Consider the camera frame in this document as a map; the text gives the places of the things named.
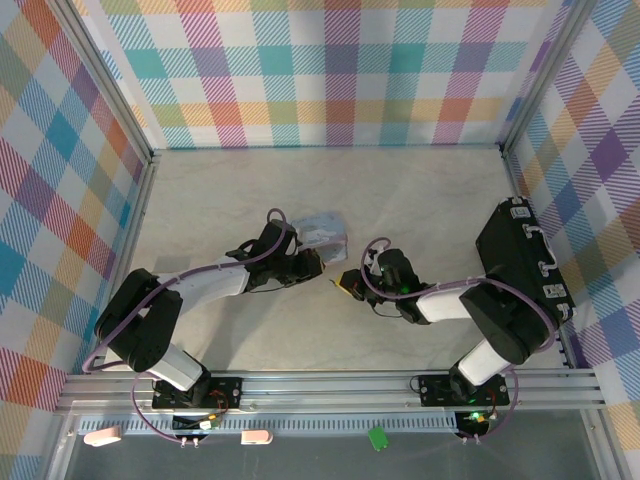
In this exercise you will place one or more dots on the small metal key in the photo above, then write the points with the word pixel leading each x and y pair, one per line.
pixel 334 283

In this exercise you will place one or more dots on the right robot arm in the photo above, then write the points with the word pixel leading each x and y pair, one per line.
pixel 505 320

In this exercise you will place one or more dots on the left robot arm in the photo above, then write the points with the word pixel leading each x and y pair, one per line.
pixel 210 285

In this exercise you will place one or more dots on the black carry case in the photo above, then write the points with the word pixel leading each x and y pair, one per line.
pixel 515 240

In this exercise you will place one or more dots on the green plastic block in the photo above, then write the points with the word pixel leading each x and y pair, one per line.
pixel 378 438

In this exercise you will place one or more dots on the small black connector board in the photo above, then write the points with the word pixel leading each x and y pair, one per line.
pixel 472 420
pixel 200 424

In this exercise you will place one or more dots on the pink plastic clip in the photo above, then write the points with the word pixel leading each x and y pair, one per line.
pixel 102 436
pixel 256 437

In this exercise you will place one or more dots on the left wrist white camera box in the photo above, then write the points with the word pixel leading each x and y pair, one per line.
pixel 295 243

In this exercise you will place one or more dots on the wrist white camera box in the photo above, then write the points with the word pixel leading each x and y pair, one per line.
pixel 371 260
pixel 295 243

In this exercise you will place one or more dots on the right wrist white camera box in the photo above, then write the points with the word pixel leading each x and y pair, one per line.
pixel 371 260

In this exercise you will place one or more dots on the thin aluminium floor rail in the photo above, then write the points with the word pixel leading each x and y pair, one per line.
pixel 325 146

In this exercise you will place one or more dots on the long aluminium mounting rail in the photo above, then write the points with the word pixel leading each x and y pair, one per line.
pixel 325 390

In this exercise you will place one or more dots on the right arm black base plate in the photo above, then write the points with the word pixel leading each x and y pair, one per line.
pixel 435 390

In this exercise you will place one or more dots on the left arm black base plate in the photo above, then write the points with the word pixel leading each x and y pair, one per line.
pixel 225 392

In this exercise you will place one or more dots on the aluminium frame post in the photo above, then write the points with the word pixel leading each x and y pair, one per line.
pixel 107 75
pixel 544 75

